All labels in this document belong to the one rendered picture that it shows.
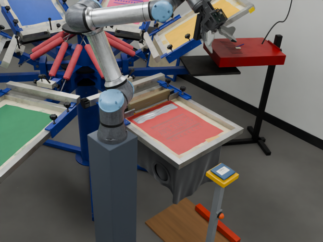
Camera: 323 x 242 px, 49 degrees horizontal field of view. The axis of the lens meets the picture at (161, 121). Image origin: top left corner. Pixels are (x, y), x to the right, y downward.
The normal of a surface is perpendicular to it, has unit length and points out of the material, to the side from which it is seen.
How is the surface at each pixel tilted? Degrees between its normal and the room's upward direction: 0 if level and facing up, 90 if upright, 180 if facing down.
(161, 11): 90
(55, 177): 0
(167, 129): 0
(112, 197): 90
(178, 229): 0
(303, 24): 90
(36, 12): 32
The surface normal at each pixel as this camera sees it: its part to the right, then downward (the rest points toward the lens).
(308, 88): -0.75, 0.33
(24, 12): 0.40, -0.48
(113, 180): 0.71, 0.41
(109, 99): 0.02, -0.77
